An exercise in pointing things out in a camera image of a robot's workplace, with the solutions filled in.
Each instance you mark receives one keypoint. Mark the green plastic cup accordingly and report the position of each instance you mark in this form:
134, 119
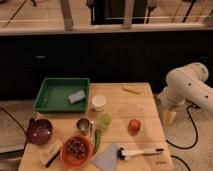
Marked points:
104, 121

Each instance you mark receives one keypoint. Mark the orange bowl with nuts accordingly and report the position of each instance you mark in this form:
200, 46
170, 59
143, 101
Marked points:
76, 152

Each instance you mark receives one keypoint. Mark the metal spoon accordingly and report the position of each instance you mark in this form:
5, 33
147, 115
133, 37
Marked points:
91, 129

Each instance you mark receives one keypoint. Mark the blue grey cloth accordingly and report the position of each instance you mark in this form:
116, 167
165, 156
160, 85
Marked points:
107, 160

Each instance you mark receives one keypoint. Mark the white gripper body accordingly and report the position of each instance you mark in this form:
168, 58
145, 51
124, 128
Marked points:
170, 98

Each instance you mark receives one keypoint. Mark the white paper cup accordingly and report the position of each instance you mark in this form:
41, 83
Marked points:
99, 102

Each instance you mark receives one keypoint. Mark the purple bowl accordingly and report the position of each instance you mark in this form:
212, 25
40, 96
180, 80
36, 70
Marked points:
39, 131

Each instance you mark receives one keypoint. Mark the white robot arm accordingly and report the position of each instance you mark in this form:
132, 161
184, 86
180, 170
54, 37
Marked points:
187, 82

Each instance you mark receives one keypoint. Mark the green plastic tray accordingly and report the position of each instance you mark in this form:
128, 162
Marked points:
53, 96

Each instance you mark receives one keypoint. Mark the green chili pepper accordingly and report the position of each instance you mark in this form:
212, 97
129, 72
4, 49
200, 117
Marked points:
97, 140

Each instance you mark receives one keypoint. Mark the yellow banana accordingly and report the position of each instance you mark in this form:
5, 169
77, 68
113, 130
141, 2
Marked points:
131, 90

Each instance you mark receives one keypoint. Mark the white handled brush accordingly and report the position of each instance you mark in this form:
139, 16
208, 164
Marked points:
123, 154

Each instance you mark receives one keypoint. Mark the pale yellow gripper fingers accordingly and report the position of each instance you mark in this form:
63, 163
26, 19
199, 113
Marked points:
168, 116

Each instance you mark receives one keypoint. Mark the small metal cup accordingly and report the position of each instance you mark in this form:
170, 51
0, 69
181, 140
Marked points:
83, 125

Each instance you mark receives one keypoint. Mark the blue grey sponge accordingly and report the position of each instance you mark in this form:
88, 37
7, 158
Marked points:
76, 97

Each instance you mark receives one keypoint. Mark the red apple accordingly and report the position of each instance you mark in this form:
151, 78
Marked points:
134, 125

